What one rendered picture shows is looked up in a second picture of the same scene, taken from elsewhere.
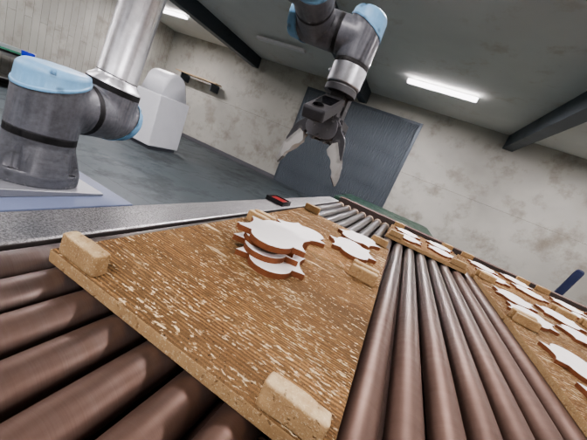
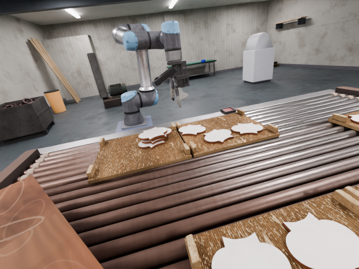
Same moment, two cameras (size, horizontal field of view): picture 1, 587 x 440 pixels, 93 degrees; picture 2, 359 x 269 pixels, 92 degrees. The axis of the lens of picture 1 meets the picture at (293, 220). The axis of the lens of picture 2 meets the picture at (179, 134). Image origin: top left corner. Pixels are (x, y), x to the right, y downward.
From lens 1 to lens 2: 0.79 m
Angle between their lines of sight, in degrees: 59
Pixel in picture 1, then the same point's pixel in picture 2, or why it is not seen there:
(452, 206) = not seen: outside the picture
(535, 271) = not seen: outside the picture
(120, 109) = (146, 96)
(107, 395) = (85, 164)
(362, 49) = (165, 44)
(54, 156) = (132, 117)
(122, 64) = (142, 82)
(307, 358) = (112, 167)
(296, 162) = not seen: outside the picture
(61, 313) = (94, 152)
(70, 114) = (131, 104)
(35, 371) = (83, 159)
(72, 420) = (79, 166)
